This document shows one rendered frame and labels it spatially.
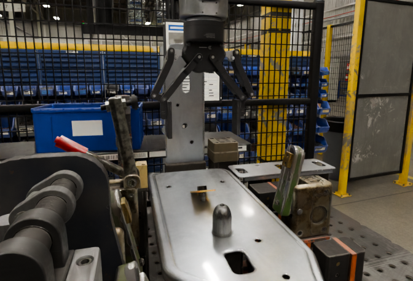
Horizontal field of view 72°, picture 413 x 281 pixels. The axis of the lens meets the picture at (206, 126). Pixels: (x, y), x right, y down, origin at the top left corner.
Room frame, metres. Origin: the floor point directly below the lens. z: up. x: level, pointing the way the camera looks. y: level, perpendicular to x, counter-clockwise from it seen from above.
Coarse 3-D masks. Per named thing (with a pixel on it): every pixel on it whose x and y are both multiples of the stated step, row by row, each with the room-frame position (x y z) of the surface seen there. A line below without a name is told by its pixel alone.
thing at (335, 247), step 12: (324, 240) 0.42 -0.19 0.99; (336, 240) 0.42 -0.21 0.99; (348, 240) 0.42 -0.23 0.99; (324, 252) 0.39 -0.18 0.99; (336, 252) 0.39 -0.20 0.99; (348, 252) 0.39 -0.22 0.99; (360, 252) 0.39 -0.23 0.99; (324, 264) 0.39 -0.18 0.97; (336, 264) 0.39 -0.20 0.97; (348, 264) 0.39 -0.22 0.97; (360, 264) 0.39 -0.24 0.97; (324, 276) 0.39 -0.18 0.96; (336, 276) 0.39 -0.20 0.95; (348, 276) 0.39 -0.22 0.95; (360, 276) 0.39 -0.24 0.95
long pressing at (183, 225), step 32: (160, 192) 0.59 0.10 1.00; (224, 192) 0.59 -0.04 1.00; (160, 224) 0.45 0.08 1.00; (192, 224) 0.46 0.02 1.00; (256, 224) 0.46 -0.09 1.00; (160, 256) 0.37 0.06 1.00; (192, 256) 0.37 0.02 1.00; (224, 256) 0.37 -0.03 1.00; (256, 256) 0.37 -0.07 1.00; (288, 256) 0.37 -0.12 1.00
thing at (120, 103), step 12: (132, 96) 0.51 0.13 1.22; (108, 108) 0.50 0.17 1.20; (120, 108) 0.50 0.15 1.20; (132, 108) 0.52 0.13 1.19; (120, 120) 0.50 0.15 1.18; (120, 132) 0.50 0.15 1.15; (120, 144) 0.50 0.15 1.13; (120, 156) 0.50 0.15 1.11; (132, 156) 0.50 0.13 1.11; (132, 168) 0.50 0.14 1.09
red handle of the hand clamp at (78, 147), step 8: (64, 136) 0.49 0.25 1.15; (56, 144) 0.48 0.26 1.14; (64, 144) 0.48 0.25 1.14; (72, 144) 0.49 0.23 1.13; (80, 144) 0.50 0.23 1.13; (88, 152) 0.50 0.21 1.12; (104, 160) 0.50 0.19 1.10; (112, 168) 0.50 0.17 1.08; (120, 168) 0.51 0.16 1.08; (120, 176) 0.51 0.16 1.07
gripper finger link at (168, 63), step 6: (168, 54) 0.53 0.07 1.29; (174, 54) 0.53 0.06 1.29; (168, 60) 0.53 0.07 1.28; (168, 66) 0.53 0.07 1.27; (162, 72) 0.52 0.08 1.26; (168, 72) 0.53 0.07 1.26; (162, 78) 0.52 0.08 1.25; (156, 84) 0.52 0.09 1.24; (162, 84) 0.52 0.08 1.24; (156, 90) 0.52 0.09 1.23; (150, 96) 0.54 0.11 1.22; (156, 96) 0.52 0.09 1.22
